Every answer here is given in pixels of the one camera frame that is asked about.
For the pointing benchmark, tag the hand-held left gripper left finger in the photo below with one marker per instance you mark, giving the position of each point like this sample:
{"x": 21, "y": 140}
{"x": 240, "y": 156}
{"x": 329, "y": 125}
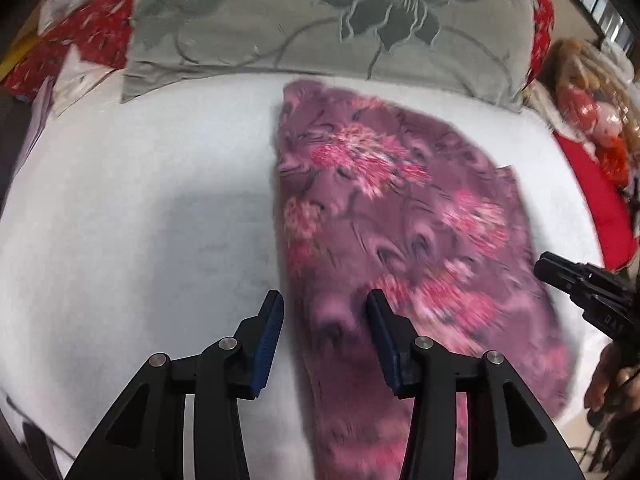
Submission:
{"x": 270, "y": 340}

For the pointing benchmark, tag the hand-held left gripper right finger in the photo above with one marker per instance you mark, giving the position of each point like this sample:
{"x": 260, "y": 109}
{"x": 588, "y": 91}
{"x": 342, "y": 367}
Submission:
{"x": 382, "y": 345}

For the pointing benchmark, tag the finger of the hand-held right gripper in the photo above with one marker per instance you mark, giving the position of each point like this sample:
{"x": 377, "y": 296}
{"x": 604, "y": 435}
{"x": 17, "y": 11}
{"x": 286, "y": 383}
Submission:
{"x": 565, "y": 275}

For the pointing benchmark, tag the pink floral garment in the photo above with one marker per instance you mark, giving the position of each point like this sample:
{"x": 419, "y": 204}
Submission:
{"x": 400, "y": 240}

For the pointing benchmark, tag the person's right hand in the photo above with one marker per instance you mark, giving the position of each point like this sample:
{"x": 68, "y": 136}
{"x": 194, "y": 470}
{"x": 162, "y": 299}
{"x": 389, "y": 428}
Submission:
{"x": 607, "y": 380}

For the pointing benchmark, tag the plain red cushion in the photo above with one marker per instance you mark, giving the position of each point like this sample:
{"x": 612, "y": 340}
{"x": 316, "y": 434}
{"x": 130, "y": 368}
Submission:
{"x": 595, "y": 200}

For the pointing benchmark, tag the doll in red dress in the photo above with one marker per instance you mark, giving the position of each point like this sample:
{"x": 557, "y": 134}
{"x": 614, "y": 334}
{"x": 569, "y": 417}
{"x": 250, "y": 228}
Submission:
{"x": 595, "y": 105}

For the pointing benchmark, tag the white bed sheet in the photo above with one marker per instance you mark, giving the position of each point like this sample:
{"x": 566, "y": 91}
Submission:
{"x": 150, "y": 210}

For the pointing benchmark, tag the grey floral pillow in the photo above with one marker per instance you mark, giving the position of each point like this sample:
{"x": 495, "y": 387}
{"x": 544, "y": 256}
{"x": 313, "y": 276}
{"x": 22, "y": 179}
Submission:
{"x": 325, "y": 25}

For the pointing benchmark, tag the white papers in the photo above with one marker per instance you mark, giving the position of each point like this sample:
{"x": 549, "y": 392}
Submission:
{"x": 75, "y": 82}

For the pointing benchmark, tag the red printed cloth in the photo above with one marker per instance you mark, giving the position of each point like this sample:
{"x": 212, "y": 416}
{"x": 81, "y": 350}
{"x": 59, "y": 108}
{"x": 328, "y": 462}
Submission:
{"x": 85, "y": 35}

